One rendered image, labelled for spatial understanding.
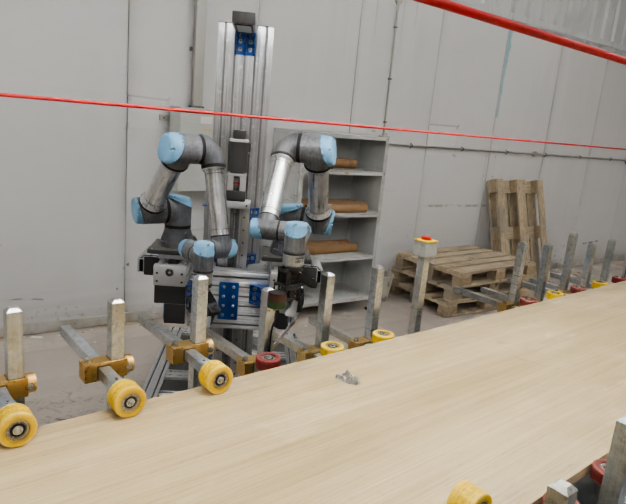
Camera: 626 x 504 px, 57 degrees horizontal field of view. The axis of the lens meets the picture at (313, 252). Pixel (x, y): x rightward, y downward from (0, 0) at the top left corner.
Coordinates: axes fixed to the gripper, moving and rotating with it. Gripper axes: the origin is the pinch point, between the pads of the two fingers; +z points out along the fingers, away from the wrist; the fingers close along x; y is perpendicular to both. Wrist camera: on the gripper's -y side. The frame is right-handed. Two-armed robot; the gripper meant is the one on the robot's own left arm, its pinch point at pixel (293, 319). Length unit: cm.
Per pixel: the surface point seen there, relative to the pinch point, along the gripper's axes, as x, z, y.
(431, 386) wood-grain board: 55, 5, -11
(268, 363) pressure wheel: 19.0, 4.5, 23.6
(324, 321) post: 9.6, -1.3, -6.5
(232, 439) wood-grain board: 50, 5, 55
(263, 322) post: 8.5, -4.7, 19.1
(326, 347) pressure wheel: 18.5, 4.0, -0.5
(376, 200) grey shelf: -200, -5, -245
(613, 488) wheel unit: 117, -8, 14
